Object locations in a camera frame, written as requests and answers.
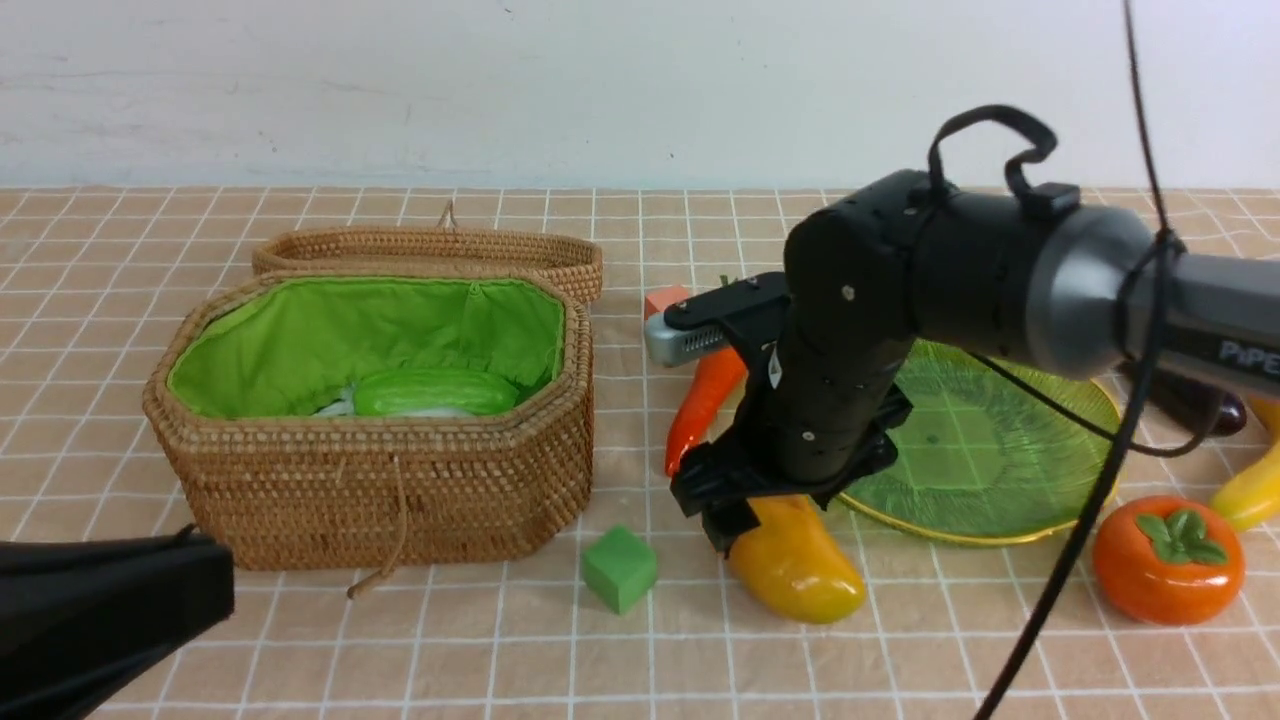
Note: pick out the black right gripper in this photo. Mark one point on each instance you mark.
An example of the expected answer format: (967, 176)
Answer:
(815, 420)

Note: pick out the yellow orange mango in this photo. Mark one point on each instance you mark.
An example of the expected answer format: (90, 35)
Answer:
(793, 566)

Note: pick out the orange carrot with green top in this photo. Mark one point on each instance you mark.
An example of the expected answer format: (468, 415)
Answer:
(715, 378)

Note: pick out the green cucumber gourd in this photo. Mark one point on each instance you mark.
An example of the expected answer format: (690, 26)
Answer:
(433, 392)

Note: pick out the orange persimmon with green calyx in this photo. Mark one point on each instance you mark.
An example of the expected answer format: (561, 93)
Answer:
(1168, 561)

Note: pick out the dark purple eggplant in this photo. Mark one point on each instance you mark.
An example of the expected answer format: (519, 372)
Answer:
(1191, 404)

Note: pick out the yellow banana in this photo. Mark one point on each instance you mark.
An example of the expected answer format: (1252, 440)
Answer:
(1252, 496)

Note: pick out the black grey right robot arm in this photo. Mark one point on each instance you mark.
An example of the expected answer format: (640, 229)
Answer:
(1041, 280)

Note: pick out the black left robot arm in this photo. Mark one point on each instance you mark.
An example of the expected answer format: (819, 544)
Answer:
(79, 621)

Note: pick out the green foam cube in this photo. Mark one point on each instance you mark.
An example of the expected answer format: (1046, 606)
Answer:
(619, 568)

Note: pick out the beige checkered tablecloth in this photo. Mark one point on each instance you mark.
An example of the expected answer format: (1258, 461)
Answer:
(96, 280)

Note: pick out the salmon pink foam cube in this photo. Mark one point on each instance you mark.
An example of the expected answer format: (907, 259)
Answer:
(657, 300)

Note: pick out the green leaf-shaped glass plate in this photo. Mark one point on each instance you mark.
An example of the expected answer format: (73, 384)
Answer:
(984, 459)

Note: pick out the woven wicker basket lid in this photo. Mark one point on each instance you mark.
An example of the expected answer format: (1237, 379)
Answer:
(573, 265)

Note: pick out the white item inside basket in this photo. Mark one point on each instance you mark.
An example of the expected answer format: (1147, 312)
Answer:
(343, 405)

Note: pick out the woven wicker basket green lining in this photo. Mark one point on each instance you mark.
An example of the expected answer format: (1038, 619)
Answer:
(237, 401)

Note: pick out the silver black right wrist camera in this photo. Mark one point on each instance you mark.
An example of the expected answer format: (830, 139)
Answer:
(746, 315)

